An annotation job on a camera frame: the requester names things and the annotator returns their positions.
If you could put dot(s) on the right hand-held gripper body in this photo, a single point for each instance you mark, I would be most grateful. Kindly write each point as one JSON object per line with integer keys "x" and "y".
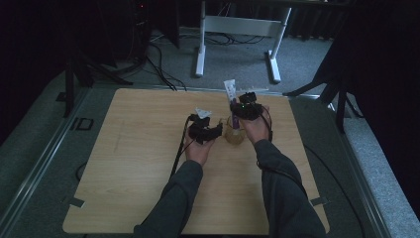
{"x": 249, "y": 109}

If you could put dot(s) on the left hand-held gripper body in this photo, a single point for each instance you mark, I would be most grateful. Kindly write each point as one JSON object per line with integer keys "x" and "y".
{"x": 199, "y": 130}

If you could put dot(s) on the white purple toothpaste tube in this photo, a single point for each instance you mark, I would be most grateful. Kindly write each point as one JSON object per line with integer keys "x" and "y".
{"x": 230, "y": 88}

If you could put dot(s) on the amber transparent cup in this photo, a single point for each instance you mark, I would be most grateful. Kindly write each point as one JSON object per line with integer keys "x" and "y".
{"x": 235, "y": 137}

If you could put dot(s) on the person's left hand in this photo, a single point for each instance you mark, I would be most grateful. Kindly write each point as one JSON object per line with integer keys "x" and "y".
{"x": 198, "y": 152}

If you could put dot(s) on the person's right hand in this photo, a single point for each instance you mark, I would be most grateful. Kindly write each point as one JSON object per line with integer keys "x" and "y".
{"x": 256, "y": 130}

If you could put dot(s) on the black metal stand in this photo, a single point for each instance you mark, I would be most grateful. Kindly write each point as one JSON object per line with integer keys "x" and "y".
{"x": 69, "y": 86}
{"x": 332, "y": 89}

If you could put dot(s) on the grey tape piece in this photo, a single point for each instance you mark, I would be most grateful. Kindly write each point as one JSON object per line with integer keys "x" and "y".
{"x": 75, "y": 201}
{"x": 319, "y": 201}

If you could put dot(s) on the black computer tower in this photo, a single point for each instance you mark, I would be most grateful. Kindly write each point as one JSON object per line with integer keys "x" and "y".
{"x": 140, "y": 31}

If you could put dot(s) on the black curtain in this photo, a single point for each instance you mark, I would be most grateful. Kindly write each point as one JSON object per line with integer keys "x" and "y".
{"x": 383, "y": 86}

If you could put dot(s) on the white desk frame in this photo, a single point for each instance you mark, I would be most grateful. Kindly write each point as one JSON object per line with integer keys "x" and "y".
{"x": 237, "y": 26}

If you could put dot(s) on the aluminium floor rail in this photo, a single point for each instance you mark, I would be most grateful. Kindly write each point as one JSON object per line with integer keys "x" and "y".
{"x": 41, "y": 162}
{"x": 365, "y": 185}

